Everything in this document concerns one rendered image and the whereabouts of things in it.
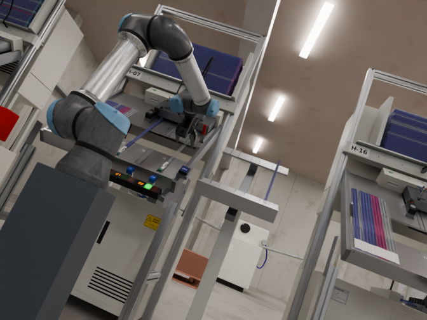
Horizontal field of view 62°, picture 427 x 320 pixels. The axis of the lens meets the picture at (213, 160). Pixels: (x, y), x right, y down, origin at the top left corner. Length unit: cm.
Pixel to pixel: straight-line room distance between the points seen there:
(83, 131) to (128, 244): 95
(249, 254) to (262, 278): 428
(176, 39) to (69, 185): 61
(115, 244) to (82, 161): 95
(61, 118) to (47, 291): 48
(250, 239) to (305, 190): 494
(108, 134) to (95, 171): 11
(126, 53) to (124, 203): 90
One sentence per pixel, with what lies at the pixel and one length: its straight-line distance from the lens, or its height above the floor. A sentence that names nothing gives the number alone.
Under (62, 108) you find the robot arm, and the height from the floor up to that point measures 72.
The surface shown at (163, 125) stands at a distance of 202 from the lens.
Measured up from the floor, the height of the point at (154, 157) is 81.
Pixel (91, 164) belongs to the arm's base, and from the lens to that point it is 101.
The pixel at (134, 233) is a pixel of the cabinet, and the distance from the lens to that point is 188.
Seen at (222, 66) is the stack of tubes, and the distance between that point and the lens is 227.
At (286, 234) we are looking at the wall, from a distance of 1182.
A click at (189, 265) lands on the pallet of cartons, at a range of 479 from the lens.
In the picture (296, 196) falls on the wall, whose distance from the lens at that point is 1202.
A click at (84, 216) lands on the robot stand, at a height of 47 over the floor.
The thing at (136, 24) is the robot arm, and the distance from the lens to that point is 132.
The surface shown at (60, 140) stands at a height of 71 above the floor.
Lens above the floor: 51
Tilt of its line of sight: 14 degrees up
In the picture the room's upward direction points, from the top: 23 degrees clockwise
